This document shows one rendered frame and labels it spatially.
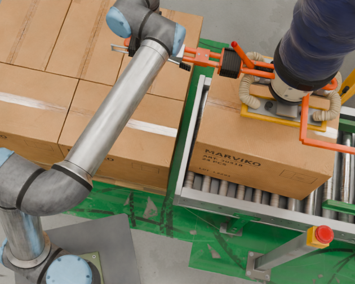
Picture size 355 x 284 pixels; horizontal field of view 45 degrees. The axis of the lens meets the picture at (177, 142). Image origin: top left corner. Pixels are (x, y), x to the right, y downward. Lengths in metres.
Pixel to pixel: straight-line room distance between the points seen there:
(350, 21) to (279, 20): 2.28
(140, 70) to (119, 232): 0.92
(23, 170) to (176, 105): 1.39
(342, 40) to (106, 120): 0.70
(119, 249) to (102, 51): 1.17
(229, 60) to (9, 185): 0.92
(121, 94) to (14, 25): 1.66
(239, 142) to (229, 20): 1.71
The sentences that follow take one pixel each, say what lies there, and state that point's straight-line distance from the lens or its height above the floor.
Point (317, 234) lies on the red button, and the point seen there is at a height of 1.04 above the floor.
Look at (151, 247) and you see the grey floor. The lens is 2.65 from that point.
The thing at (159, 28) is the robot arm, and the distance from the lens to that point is 1.25.
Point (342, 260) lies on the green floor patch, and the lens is 2.90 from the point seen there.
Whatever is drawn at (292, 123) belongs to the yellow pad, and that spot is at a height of 1.16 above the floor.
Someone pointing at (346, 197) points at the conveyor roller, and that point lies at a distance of 2.38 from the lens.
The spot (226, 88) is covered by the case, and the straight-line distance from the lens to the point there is 1.96.
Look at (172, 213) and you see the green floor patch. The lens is 2.69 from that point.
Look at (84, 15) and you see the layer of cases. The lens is 2.70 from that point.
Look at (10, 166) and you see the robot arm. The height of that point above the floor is 1.63.
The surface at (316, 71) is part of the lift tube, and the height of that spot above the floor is 1.48.
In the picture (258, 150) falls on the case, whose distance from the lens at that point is 1.86.
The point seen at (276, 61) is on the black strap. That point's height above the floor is 1.40.
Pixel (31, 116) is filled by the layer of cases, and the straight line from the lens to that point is 2.39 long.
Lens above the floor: 2.62
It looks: 67 degrees down
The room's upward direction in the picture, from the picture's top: 10 degrees clockwise
